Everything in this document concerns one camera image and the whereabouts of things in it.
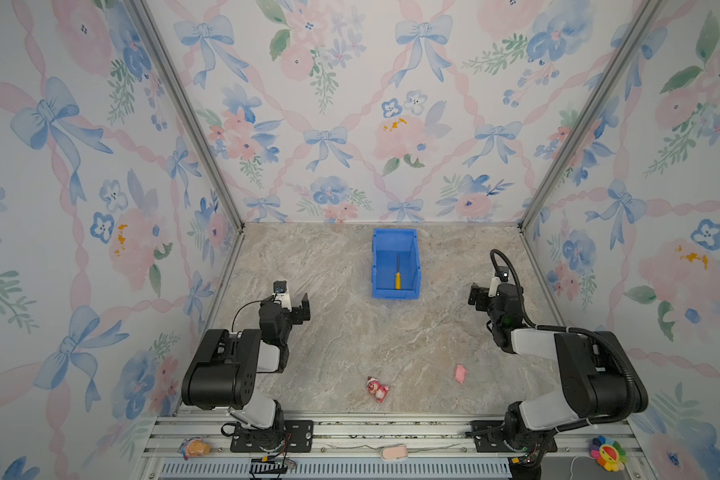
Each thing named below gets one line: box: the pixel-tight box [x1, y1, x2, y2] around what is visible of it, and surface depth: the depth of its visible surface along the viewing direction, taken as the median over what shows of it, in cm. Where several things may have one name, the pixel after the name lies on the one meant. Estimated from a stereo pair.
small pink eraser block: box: [454, 364, 469, 384], surface depth 84 cm
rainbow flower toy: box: [589, 435, 628, 472], surface depth 72 cm
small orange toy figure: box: [177, 437, 211, 461], surface depth 72 cm
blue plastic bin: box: [371, 228, 422, 300], surface depth 109 cm
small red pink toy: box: [366, 376, 390, 403], surface depth 80 cm
